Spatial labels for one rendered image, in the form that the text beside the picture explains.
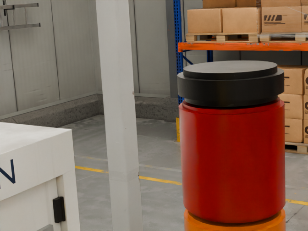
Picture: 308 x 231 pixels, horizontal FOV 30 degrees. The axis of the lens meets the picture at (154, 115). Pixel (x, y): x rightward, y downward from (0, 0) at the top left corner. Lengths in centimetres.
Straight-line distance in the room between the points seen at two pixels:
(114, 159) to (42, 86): 800
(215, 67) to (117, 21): 254
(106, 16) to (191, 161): 258
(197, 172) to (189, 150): 1
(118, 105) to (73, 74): 865
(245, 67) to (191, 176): 6
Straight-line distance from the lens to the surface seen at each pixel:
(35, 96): 1077
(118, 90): 284
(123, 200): 300
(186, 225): 28
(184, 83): 26
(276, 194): 27
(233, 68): 27
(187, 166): 27
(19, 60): 1048
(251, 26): 857
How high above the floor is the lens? 238
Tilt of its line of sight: 12 degrees down
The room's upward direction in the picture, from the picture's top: 3 degrees counter-clockwise
